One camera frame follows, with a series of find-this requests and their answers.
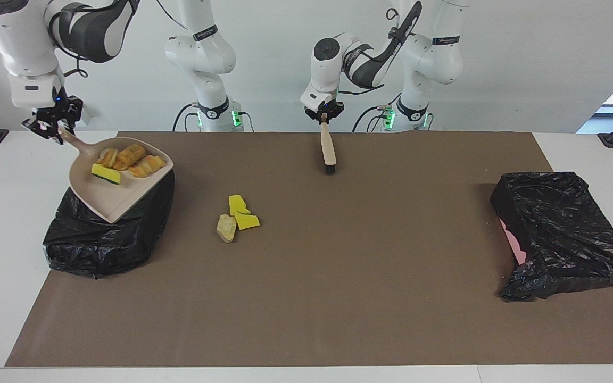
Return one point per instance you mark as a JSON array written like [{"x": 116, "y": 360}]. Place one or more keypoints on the beige plastic dustpan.
[{"x": 120, "y": 197}]

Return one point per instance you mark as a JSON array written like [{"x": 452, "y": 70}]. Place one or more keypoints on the yellow sponge with green layer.
[{"x": 247, "y": 222}]

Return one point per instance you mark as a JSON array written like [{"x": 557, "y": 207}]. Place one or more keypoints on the pale ridged bread chunk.
[{"x": 226, "y": 229}]

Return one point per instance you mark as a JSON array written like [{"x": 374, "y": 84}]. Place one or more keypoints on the pink bin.
[{"x": 514, "y": 244}]

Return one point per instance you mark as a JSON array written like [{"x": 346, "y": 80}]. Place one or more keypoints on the orange striped bread piece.
[{"x": 147, "y": 166}]

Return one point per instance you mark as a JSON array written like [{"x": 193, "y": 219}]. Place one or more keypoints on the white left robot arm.
[{"x": 423, "y": 58}]

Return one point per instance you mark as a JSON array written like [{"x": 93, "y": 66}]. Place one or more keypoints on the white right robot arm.
[{"x": 24, "y": 53}]

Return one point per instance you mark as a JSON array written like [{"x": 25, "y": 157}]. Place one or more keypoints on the black plastic bin bag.
[{"x": 99, "y": 244}]

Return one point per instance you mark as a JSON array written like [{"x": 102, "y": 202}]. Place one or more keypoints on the black bin bag over pink bin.
[{"x": 562, "y": 229}]

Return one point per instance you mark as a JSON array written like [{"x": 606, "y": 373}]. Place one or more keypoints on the beige brush with black bristles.
[{"x": 329, "y": 151}]

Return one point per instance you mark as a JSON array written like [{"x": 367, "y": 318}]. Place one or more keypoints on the notched yellow sponge piece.
[{"x": 105, "y": 173}]

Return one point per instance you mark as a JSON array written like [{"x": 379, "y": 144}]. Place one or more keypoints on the brown table mat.
[{"x": 391, "y": 330}]

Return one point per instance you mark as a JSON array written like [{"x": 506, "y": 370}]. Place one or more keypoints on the brown bread bun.
[{"x": 130, "y": 156}]

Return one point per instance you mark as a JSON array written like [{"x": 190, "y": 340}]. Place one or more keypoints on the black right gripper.
[{"x": 61, "y": 113}]

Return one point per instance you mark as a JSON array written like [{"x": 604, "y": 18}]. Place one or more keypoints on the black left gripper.
[{"x": 325, "y": 113}]

